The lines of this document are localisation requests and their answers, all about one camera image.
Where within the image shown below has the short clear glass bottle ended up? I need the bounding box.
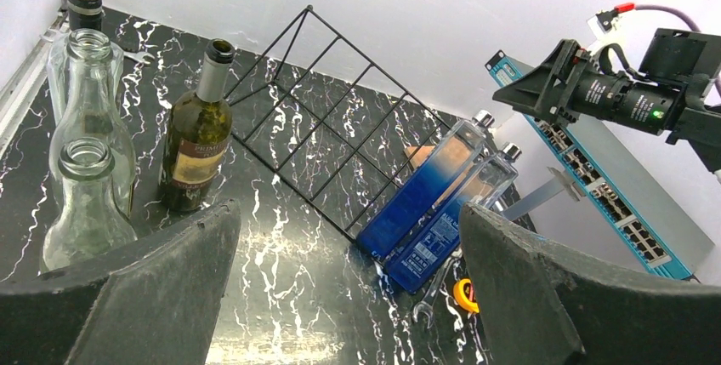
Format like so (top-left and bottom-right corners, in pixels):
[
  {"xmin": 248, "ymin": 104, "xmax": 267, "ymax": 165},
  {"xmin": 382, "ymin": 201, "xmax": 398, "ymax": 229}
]
[{"xmin": 40, "ymin": 137, "xmax": 138, "ymax": 273}]

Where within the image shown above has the small wrench at back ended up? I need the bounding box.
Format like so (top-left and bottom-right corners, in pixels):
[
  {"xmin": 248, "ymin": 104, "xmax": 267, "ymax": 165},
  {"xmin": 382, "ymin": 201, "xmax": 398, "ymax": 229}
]
[{"xmin": 123, "ymin": 51, "xmax": 156, "ymax": 65}]

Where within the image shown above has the green wine bottle tan label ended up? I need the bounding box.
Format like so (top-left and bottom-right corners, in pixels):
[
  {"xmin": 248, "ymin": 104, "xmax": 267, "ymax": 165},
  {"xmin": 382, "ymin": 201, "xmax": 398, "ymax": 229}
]
[{"xmin": 158, "ymin": 38, "xmax": 235, "ymax": 212}]

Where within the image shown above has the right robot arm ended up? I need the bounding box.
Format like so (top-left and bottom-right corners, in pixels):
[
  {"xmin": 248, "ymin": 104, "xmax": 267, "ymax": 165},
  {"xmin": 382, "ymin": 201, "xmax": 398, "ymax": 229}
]
[{"xmin": 492, "ymin": 28, "xmax": 720, "ymax": 176}]

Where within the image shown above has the yellow tape measure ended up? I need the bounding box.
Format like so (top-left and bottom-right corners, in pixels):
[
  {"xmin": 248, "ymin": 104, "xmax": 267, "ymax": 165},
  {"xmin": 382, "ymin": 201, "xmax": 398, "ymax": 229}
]
[{"xmin": 452, "ymin": 278, "xmax": 480, "ymax": 314}]

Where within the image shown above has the blue square bottle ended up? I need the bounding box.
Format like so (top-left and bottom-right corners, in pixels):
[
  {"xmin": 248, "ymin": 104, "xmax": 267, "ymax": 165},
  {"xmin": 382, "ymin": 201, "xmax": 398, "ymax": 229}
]
[
  {"xmin": 356, "ymin": 110, "xmax": 495, "ymax": 260},
  {"xmin": 386, "ymin": 142, "xmax": 521, "ymax": 294}
]

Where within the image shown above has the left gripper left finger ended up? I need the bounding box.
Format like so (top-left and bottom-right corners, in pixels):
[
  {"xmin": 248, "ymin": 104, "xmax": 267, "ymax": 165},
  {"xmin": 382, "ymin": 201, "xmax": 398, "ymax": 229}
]
[{"xmin": 1, "ymin": 199, "xmax": 241, "ymax": 364}]

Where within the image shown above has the blue-faced network switch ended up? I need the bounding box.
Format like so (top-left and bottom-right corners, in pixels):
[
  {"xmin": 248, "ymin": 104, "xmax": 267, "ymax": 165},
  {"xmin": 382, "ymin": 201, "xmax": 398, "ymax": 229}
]
[{"xmin": 485, "ymin": 49, "xmax": 717, "ymax": 282}]

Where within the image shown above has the tall clear glass bottle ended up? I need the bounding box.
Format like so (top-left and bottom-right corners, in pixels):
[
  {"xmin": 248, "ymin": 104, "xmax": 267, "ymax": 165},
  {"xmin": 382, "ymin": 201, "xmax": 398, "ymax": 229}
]
[{"xmin": 46, "ymin": 28, "xmax": 136, "ymax": 217}]

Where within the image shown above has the dark-capped clear bottle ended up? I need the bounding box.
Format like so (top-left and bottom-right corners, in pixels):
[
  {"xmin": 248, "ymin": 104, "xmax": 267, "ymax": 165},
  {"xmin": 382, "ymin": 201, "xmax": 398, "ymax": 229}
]
[{"xmin": 46, "ymin": 0, "xmax": 124, "ymax": 124}]

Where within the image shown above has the black wire wine rack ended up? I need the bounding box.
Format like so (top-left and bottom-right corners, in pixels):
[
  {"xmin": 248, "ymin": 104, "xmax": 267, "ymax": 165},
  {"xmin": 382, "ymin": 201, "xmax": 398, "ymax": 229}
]
[{"xmin": 225, "ymin": 5, "xmax": 456, "ymax": 240}]

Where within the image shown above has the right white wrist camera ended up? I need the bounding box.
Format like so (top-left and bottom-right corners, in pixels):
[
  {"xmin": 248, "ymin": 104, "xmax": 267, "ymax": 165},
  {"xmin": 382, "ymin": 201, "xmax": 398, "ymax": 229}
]
[{"xmin": 587, "ymin": 3, "xmax": 636, "ymax": 54}]

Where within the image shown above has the silver combination wrench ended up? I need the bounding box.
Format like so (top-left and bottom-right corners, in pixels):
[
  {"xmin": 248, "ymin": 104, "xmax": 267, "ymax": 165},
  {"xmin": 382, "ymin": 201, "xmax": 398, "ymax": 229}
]
[{"xmin": 412, "ymin": 247, "xmax": 463, "ymax": 329}]

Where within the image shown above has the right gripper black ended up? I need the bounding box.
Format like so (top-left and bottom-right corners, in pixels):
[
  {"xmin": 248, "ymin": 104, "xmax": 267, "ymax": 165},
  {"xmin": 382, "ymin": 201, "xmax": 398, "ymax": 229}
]
[{"xmin": 492, "ymin": 39, "xmax": 682, "ymax": 135}]

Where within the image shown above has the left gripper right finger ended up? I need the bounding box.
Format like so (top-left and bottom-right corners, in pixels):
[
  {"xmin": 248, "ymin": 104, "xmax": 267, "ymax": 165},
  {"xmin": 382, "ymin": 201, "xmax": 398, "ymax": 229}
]
[{"xmin": 459, "ymin": 204, "xmax": 720, "ymax": 364}]

